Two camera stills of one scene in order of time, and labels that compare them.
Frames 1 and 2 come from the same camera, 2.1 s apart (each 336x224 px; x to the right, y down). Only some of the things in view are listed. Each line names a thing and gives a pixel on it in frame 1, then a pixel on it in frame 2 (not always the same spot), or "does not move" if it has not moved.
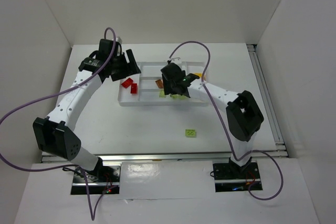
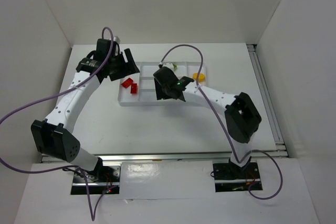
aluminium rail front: [186, 156] does not move
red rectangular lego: [127, 83] does not move
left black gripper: [122, 67] does not move
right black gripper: [171, 85] → [161, 92]
